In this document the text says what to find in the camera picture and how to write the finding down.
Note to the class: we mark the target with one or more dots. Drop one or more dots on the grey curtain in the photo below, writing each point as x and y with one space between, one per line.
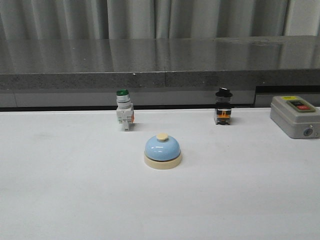
156 19

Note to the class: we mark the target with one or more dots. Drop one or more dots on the black rotary selector switch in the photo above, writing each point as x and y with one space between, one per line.
223 108

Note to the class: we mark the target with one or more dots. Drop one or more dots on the blue and cream desk bell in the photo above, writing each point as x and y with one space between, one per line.
162 152

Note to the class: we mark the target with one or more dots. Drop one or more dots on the green pushbutton switch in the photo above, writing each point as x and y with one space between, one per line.
125 109

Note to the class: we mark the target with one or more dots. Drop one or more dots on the grey stone countertop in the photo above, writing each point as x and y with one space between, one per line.
158 73

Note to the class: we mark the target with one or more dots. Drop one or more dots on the grey pushbutton control box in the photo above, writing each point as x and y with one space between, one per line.
298 118

